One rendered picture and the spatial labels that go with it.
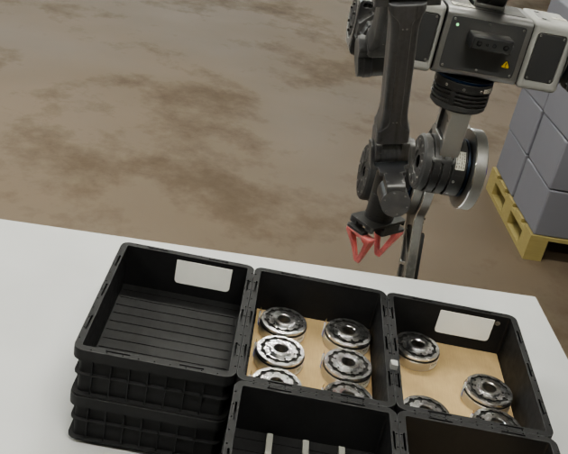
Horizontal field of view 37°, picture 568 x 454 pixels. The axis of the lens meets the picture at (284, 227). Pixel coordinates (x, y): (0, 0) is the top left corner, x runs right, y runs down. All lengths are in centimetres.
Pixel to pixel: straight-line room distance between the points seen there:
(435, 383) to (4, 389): 90
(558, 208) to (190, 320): 273
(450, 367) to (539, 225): 245
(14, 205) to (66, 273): 175
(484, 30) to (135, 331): 99
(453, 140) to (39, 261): 108
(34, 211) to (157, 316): 210
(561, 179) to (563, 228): 27
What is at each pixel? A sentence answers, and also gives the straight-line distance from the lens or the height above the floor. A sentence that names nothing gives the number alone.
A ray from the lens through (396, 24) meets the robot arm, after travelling 142.
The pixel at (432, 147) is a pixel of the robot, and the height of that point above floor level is 119.
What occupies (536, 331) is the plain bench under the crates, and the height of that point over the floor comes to 70.
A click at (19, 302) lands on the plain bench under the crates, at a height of 70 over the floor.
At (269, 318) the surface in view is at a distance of 184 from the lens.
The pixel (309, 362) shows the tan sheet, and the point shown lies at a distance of 179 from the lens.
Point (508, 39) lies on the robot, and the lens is 191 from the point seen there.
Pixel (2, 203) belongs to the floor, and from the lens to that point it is 394.
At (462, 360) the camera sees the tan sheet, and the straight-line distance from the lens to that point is 194.
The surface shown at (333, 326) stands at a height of 86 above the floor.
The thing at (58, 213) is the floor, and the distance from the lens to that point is 387.
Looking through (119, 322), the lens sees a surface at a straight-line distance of 182.
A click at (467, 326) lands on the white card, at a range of 195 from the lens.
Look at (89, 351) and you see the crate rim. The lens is 157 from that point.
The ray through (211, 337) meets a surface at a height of 83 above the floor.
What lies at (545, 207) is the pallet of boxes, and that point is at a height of 29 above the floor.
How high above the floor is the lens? 190
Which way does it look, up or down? 28 degrees down
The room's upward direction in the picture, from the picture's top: 12 degrees clockwise
